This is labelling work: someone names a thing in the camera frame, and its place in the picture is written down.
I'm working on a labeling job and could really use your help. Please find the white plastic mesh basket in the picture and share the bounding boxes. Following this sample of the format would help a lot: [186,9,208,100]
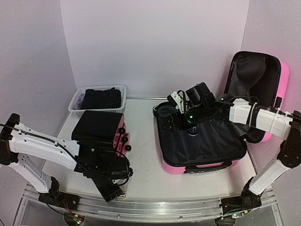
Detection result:
[68,85,127,118]

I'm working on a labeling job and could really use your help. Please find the pink and black case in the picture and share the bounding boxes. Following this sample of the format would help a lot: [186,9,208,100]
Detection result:
[71,110,132,156]

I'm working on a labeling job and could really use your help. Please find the black jeans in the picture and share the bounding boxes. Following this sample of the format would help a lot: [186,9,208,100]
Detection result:
[81,88,122,110]

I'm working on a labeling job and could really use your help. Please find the lavender garment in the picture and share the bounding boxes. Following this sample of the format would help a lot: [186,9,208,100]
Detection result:
[72,93,85,110]

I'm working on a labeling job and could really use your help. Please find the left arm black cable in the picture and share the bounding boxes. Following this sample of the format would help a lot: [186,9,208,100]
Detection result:
[0,124,80,165]

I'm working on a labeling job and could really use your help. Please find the navy round powder compact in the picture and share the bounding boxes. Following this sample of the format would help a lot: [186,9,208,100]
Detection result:
[187,125,199,137]

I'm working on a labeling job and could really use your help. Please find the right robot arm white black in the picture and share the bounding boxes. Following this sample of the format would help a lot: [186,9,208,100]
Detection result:
[163,91,301,209]

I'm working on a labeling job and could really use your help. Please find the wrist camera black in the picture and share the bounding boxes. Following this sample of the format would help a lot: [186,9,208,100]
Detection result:
[167,82,216,113]
[99,150,133,186]

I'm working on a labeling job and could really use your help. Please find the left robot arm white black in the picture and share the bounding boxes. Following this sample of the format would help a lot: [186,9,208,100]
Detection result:
[0,110,133,209]

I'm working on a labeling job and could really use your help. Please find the pink hard-shell suitcase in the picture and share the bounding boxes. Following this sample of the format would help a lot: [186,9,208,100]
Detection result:
[153,51,289,174]

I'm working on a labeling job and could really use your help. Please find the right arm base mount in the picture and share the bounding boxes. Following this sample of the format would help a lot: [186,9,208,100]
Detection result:
[220,178,262,217]

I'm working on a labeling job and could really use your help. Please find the curved aluminium rail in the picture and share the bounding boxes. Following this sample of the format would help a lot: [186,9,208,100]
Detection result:
[22,178,277,218]

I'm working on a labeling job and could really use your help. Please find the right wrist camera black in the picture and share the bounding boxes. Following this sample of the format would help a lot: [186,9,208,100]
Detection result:
[167,82,216,113]

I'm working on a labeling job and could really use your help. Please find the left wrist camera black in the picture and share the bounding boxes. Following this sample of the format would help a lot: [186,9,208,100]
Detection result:
[99,150,133,186]

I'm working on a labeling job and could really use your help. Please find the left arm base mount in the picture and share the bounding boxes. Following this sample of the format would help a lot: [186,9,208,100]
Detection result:
[38,177,80,210]

